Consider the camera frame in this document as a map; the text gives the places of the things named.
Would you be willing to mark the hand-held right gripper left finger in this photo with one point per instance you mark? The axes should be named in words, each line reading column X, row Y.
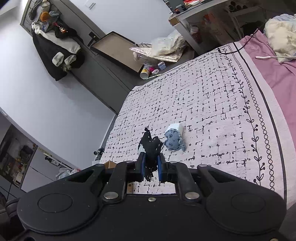
column 143, row 166

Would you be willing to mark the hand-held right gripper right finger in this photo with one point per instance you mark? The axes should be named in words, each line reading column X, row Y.
column 159, row 169

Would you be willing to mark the black fringed cloth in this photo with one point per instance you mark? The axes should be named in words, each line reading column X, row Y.
column 150, row 148

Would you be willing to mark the grey blue plush face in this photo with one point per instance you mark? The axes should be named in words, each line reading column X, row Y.
column 173, row 141

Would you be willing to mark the brown cardboard box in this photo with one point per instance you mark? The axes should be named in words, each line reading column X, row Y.
column 109, row 165

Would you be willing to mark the blue tissue pack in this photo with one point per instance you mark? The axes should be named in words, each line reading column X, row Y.
column 176, row 128

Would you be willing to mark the white plastic bag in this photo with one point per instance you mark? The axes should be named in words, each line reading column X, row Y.
column 67, row 172

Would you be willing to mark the white black patterned blanket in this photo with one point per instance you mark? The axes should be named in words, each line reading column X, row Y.
column 208, row 104

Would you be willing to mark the black bottle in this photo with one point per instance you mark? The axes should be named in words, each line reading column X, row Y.
column 51, row 161

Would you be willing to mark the yellow white paper cup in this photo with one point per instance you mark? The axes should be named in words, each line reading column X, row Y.
column 145, row 72

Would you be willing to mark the small white box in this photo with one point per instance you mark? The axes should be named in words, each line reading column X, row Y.
column 155, row 71

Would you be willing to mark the grey door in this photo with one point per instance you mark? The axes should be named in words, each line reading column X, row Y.
column 101, row 76

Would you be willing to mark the small blue box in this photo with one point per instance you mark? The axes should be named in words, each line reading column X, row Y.
column 161, row 65

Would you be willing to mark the patterned cloth bag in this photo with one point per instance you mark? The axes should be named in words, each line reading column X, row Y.
column 143, row 51

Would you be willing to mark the black framed brown board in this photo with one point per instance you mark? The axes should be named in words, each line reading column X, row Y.
column 115, row 48

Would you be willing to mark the crumpled clear plastic bag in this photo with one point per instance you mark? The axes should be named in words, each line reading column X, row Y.
column 166, row 44

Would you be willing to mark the red white canister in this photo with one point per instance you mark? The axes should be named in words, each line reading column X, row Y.
column 195, row 34

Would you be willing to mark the white desk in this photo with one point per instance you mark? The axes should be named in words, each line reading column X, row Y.
column 185, row 25

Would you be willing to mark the dark hanging coat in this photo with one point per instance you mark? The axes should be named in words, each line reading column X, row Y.
column 53, row 51

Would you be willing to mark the pink bed sheet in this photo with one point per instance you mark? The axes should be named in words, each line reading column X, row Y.
column 277, row 78

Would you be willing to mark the orange plush toy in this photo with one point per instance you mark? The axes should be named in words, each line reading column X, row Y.
column 45, row 16

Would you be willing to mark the cream quilt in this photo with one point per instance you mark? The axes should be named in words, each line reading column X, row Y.
column 282, row 37

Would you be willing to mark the white wall cabinet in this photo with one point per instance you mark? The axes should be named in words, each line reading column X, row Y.
column 27, row 162

